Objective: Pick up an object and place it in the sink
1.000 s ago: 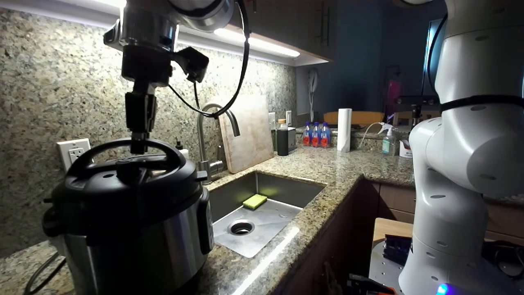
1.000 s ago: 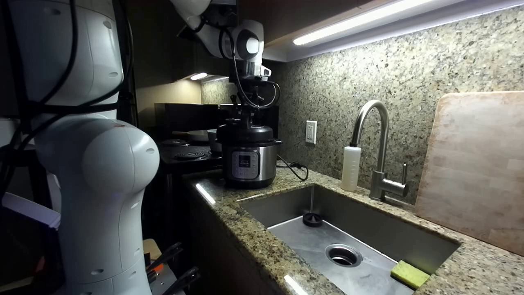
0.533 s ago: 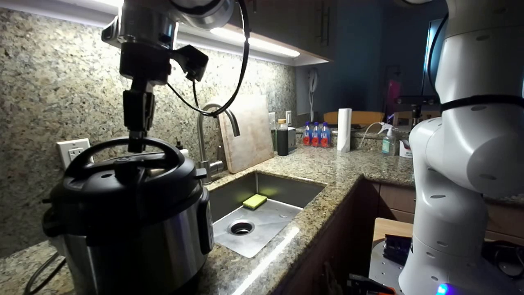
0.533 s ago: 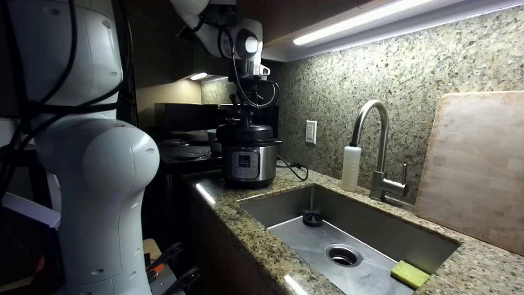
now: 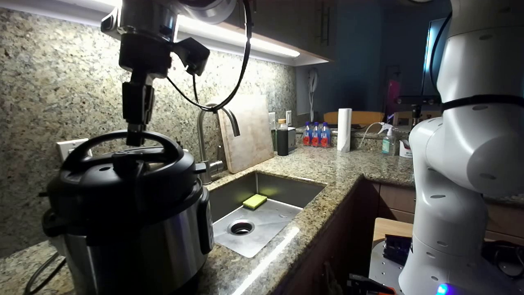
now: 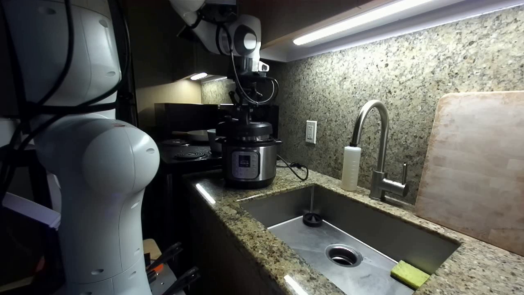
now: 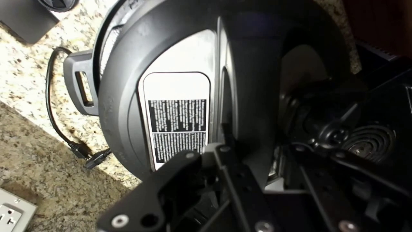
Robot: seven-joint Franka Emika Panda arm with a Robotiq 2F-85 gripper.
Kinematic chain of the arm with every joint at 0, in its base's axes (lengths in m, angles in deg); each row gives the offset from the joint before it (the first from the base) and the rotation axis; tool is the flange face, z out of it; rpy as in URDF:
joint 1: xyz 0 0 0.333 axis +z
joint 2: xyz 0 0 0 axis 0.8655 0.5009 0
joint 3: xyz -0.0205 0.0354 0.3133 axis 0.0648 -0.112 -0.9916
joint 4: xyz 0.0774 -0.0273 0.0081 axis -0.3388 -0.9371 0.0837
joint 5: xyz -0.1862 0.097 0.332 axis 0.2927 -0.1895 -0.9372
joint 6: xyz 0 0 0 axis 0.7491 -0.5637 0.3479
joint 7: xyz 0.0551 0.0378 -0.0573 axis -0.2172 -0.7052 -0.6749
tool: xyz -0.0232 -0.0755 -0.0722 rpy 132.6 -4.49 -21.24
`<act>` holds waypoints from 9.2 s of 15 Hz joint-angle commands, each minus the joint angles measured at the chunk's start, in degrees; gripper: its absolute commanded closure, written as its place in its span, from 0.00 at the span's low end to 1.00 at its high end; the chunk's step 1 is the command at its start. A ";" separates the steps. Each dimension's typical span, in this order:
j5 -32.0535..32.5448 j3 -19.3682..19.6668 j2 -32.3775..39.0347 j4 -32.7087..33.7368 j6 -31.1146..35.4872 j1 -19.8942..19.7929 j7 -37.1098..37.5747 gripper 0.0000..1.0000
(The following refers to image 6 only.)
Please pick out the stainless pressure cooker base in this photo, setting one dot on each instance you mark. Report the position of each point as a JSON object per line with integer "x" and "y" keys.
{"x": 247, "y": 164}

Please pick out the stainless steel sink basin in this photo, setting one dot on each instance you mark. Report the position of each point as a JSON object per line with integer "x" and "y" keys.
{"x": 349, "y": 239}

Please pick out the brushed steel gooseneck faucet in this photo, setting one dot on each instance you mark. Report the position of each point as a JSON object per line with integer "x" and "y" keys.
{"x": 382, "y": 180}

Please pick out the black stove top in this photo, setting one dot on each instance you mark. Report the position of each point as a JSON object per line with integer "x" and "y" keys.
{"x": 182, "y": 149}

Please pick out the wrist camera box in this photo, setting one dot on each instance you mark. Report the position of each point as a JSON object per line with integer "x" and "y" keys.
{"x": 256, "y": 66}

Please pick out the white soap dispenser bottle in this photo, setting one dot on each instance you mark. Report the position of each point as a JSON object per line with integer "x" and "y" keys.
{"x": 351, "y": 165}

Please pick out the under-cabinet light strip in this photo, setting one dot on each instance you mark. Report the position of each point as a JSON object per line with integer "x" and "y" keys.
{"x": 382, "y": 16}

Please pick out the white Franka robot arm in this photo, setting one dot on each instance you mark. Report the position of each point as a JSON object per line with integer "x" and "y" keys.
{"x": 103, "y": 185}

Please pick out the black pressure cooker lid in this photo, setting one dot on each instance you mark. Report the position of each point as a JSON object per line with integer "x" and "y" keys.
{"x": 252, "y": 133}

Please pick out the white wall outlet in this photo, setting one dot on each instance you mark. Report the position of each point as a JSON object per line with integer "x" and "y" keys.
{"x": 311, "y": 131}

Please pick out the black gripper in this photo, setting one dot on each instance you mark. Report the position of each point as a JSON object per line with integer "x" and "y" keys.
{"x": 252, "y": 95}

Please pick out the wooden cutting board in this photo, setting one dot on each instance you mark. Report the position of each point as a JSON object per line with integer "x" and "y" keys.
{"x": 477, "y": 169}

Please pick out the yellow green sponge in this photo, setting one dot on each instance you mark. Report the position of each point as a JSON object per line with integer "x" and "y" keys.
{"x": 410, "y": 274}

